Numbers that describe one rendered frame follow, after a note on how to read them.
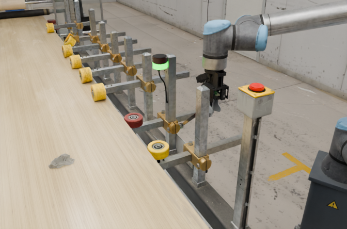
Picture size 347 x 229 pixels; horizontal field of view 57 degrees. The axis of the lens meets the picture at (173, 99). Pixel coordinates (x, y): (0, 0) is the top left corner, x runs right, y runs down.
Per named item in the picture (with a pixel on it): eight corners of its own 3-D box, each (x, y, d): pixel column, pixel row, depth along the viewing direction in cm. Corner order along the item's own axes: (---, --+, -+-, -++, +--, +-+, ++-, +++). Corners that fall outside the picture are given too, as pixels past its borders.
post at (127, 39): (134, 113, 193) (129, 34, 172) (136, 115, 190) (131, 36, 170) (128, 114, 192) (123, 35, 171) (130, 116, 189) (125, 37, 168)
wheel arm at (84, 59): (149, 51, 214) (149, 46, 213) (152, 52, 212) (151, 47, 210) (74, 62, 194) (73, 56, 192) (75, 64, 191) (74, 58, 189)
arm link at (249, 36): (265, 20, 115) (231, 19, 116) (271, 28, 104) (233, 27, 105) (262, 46, 119) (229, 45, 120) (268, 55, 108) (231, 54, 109)
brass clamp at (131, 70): (129, 67, 188) (129, 59, 186) (138, 75, 177) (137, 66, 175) (119, 69, 185) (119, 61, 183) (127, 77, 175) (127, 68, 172)
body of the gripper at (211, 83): (211, 104, 116) (213, 74, 111) (199, 95, 123) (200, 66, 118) (228, 100, 120) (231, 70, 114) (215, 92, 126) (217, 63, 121)
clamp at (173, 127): (167, 119, 152) (166, 110, 150) (180, 132, 141) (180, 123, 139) (156, 122, 150) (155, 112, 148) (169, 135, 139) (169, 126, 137)
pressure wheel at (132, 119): (139, 132, 146) (138, 110, 141) (146, 140, 140) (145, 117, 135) (123, 136, 143) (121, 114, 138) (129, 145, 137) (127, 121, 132)
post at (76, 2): (84, 53, 292) (77, -1, 271) (85, 54, 289) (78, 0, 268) (80, 54, 290) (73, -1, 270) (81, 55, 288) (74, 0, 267)
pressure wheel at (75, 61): (78, 51, 192) (81, 61, 188) (78, 60, 198) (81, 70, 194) (68, 53, 189) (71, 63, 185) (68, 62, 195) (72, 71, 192)
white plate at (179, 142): (166, 139, 158) (166, 121, 154) (193, 168, 137) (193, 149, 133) (165, 140, 158) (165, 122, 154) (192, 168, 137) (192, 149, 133)
